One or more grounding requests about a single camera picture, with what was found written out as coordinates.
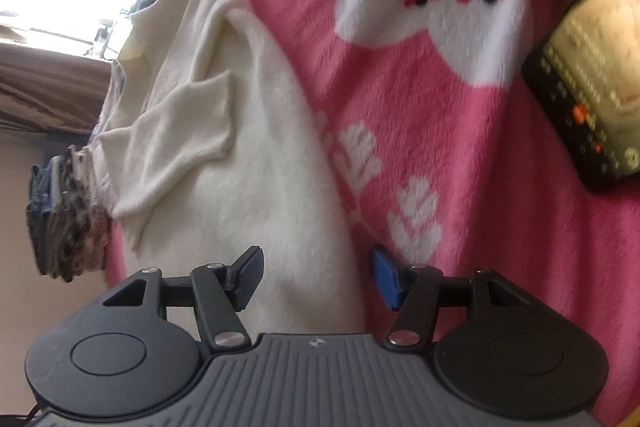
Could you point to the pink flower print blanket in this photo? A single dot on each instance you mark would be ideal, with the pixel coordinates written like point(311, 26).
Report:
point(475, 207)

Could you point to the black remote control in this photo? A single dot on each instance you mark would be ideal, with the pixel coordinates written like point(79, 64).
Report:
point(590, 97)

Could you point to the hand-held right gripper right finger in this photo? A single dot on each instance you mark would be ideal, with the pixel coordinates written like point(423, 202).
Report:
point(385, 277)

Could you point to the stack of folded clothes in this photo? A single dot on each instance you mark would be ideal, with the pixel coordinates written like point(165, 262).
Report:
point(65, 217)

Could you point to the white deer embroidered sweater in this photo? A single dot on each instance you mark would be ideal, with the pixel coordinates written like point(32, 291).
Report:
point(240, 167)

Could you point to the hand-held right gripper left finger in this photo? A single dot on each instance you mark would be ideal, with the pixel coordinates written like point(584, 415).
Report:
point(250, 279)

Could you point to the brown curtain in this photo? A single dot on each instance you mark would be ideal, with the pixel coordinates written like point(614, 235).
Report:
point(45, 87)

